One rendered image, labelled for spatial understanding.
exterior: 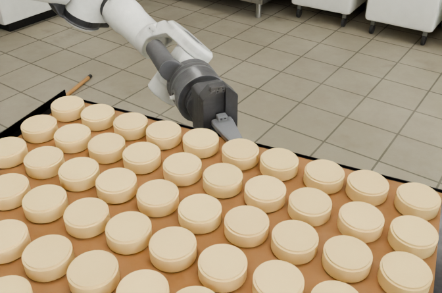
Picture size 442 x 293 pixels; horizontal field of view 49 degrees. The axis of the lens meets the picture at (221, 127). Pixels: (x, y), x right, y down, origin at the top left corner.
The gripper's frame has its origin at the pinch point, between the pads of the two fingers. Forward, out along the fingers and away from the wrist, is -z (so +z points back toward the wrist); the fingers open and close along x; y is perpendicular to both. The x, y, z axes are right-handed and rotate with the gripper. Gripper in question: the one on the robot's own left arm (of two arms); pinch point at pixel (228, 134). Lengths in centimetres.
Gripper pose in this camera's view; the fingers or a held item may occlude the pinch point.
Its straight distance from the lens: 71.7
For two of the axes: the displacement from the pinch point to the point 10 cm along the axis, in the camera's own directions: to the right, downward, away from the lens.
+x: 0.0, -8.4, -5.5
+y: 9.3, -2.0, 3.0
